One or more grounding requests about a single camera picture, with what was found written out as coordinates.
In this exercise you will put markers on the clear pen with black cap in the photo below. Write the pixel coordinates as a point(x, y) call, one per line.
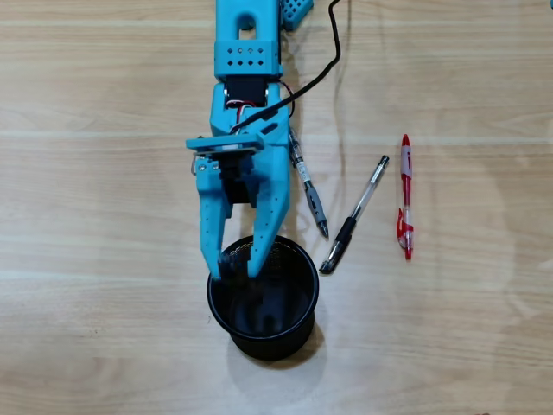
point(347, 230)

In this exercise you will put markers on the red clear pen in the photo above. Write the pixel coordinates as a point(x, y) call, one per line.
point(406, 186)

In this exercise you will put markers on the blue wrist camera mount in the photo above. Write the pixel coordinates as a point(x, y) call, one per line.
point(216, 143)

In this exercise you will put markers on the black mesh pen holder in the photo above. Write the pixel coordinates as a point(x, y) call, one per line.
point(268, 346)

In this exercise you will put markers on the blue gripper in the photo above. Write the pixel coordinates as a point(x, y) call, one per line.
point(269, 186)

